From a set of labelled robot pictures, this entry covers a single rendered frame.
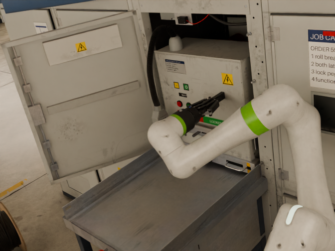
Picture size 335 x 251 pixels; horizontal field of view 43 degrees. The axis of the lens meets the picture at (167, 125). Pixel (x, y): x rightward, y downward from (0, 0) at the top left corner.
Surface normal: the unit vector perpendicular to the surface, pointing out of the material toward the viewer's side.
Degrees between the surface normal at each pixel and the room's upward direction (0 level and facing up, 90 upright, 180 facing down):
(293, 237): 51
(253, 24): 90
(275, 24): 90
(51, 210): 0
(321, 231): 88
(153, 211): 0
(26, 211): 0
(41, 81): 90
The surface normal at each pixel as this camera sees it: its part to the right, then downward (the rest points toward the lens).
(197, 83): -0.68, 0.43
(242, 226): 0.71, 0.19
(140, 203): -0.18, -0.88
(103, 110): 0.34, 0.36
